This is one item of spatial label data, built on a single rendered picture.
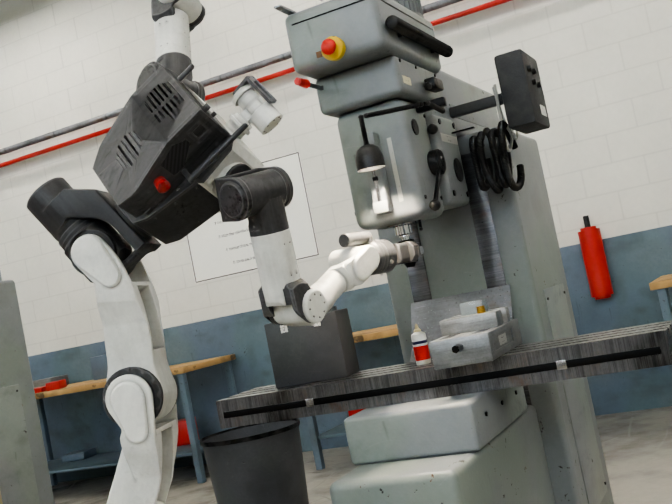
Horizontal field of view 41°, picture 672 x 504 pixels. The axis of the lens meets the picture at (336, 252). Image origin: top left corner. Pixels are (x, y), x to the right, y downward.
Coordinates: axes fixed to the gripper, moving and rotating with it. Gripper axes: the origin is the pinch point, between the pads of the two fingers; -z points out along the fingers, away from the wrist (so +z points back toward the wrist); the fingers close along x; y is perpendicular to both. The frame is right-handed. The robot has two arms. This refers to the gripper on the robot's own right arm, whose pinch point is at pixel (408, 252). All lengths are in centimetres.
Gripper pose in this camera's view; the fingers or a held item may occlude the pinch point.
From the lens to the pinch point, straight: 246.5
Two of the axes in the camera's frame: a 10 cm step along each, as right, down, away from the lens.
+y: 1.9, 9.8, -0.6
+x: -7.5, 1.8, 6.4
